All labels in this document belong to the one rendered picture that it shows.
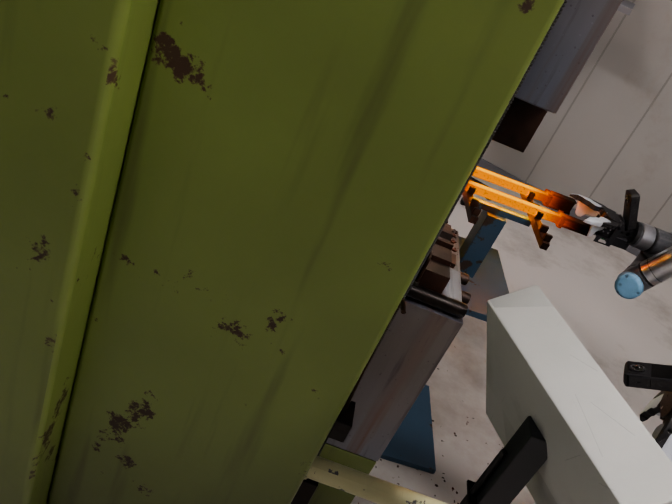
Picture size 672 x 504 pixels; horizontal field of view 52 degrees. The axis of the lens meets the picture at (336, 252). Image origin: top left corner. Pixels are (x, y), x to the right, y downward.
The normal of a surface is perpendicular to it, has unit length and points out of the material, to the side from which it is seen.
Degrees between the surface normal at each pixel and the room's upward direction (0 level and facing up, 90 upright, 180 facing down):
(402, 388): 90
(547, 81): 90
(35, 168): 90
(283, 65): 90
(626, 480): 30
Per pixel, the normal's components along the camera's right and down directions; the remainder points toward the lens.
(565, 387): -0.14, -0.73
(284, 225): -0.13, 0.51
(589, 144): -0.40, 0.38
